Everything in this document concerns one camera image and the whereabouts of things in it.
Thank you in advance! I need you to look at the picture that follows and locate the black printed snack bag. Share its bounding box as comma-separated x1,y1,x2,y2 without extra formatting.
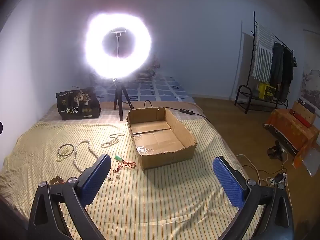
55,87,102,121

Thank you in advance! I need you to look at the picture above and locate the wall poster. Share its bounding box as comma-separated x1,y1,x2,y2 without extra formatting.
299,29,320,105

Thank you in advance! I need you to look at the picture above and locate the pale bead bracelet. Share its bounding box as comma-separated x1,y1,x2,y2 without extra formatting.
55,148,70,162

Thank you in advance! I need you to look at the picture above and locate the black object on floor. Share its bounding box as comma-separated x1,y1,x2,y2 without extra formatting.
267,140,285,159

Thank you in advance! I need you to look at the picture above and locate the black clothes rack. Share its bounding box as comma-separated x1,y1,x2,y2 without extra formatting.
234,11,297,114

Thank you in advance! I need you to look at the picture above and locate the patterned cushion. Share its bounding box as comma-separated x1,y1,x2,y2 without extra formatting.
135,55,161,81

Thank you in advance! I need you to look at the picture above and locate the blue patterned bed sheet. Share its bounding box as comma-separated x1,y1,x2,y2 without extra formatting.
94,76,195,103

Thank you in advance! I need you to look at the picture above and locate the bright ring light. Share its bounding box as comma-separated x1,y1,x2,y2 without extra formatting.
85,12,152,78

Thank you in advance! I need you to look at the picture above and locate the floor power strip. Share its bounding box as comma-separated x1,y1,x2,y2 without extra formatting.
274,172,287,184

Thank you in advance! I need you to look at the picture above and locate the green pendant red cord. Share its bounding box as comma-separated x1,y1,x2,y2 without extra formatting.
112,155,137,174

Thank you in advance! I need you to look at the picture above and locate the yellow striped blanket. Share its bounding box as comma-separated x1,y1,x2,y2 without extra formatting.
0,119,250,240

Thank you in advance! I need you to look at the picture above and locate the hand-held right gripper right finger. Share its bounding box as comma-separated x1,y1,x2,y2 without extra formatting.
212,156,295,240

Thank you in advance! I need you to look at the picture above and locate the yellow crate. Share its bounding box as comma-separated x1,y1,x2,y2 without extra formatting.
258,82,277,102

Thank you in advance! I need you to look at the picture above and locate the pearl necklace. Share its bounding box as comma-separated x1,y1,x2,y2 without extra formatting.
101,133,125,149

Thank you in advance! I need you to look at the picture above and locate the beige checked bed sheet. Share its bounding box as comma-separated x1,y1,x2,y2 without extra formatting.
40,101,202,125

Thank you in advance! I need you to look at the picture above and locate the striped towel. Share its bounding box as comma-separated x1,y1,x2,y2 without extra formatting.
251,24,275,80

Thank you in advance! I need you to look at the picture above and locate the wooden box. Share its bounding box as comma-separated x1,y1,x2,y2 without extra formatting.
291,101,317,128

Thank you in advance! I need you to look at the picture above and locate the silver plastic bag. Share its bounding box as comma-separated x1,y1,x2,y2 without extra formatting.
303,149,320,177

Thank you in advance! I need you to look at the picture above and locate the black power cable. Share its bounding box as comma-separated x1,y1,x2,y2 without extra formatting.
144,100,213,121

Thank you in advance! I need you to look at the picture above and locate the thin metal bangle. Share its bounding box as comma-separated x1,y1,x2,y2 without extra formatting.
58,144,75,157

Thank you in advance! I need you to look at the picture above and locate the phone clamp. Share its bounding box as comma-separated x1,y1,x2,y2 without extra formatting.
110,28,127,38

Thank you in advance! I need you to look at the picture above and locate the white rope necklace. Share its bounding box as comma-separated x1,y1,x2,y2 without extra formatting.
72,140,100,173

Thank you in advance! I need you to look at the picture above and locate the dark hanging garment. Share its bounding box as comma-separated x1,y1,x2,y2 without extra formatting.
281,47,297,93
270,41,285,87

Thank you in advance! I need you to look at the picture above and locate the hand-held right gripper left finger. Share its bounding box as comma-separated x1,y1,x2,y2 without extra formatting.
28,154,112,240

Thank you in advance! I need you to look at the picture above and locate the cardboard box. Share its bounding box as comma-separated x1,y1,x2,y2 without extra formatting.
126,107,197,170

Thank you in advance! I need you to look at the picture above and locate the black tripod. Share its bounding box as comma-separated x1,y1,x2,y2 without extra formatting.
112,79,134,121

